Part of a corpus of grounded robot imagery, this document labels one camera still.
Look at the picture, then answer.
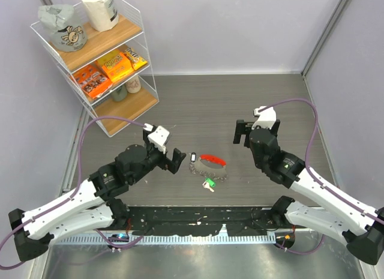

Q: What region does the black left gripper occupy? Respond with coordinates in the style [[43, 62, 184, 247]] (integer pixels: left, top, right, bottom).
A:
[[130, 130, 186, 184]]

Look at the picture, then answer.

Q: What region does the black key fob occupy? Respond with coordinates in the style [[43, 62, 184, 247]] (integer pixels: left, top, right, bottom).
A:
[[190, 152, 196, 163]]

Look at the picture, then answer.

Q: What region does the red handled crescent blade keychain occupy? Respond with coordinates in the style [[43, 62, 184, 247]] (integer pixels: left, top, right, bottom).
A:
[[189, 154, 228, 181]]

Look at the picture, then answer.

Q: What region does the green tagged key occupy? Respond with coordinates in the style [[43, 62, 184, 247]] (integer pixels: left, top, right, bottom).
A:
[[202, 178, 216, 192]]

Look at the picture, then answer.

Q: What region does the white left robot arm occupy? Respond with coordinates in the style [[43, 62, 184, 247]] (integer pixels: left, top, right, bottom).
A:
[[8, 130, 186, 262]]

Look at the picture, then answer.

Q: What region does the beige cup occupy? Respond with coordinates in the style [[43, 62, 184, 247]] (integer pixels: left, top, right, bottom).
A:
[[124, 75, 141, 94]]

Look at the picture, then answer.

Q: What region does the yellow candy bag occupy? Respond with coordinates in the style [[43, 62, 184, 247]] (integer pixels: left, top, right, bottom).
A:
[[123, 47, 148, 71]]

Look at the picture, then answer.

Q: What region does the orange yellow snack box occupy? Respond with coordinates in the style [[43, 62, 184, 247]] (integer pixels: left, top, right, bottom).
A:
[[95, 49, 134, 83]]

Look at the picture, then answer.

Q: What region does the white paper bag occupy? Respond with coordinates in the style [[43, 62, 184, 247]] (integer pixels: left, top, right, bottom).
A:
[[81, 0, 119, 32]]

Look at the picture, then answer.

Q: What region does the grey paper bag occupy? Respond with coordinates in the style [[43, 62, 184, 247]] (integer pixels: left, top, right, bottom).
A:
[[38, 4, 88, 52]]

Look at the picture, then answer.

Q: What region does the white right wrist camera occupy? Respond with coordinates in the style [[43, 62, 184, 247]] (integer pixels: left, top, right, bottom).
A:
[[251, 106, 277, 130]]

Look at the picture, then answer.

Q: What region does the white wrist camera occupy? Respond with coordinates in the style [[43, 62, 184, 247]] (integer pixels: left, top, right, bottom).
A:
[[148, 126, 171, 154], [251, 106, 277, 130]]

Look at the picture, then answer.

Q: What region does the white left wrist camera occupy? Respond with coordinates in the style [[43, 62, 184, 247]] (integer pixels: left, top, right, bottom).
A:
[[148, 126, 171, 154]]

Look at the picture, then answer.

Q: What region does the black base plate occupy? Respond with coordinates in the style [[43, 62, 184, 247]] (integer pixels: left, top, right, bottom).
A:
[[98, 205, 307, 238]]

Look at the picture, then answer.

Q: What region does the white slotted cable duct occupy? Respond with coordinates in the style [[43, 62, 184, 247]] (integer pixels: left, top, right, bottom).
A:
[[56, 231, 276, 245]]

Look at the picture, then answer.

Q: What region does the white wire shelf unit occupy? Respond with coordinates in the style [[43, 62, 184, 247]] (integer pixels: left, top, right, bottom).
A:
[[31, 0, 159, 137]]

